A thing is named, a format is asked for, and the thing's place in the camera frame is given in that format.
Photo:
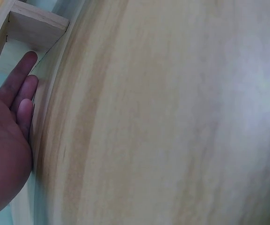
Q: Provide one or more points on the person's left hand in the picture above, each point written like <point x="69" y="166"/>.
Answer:
<point x="3" y="145"/>

